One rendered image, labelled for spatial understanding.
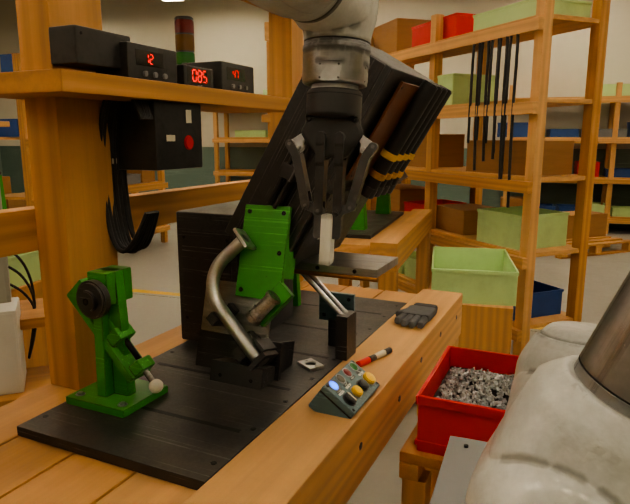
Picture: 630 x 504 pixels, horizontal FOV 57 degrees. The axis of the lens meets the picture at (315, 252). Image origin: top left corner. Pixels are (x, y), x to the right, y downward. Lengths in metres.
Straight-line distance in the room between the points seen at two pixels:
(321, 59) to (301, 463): 0.63
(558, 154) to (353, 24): 3.30
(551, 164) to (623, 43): 6.53
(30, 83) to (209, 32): 10.48
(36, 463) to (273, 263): 0.59
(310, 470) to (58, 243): 0.70
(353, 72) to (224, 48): 10.69
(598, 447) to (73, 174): 1.08
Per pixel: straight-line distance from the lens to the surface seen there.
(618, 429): 0.55
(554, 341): 0.75
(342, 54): 0.78
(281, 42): 2.15
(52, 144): 1.30
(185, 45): 1.67
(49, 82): 1.16
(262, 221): 1.31
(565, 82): 10.23
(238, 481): 0.97
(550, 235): 4.04
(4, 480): 1.12
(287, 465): 1.01
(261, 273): 1.30
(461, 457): 1.02
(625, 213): 9.84
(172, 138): 1.38
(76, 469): 1.11
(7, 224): 1.33
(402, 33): 5.19
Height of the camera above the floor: 1.42
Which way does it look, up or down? 11 degrees down
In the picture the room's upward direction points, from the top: straight up
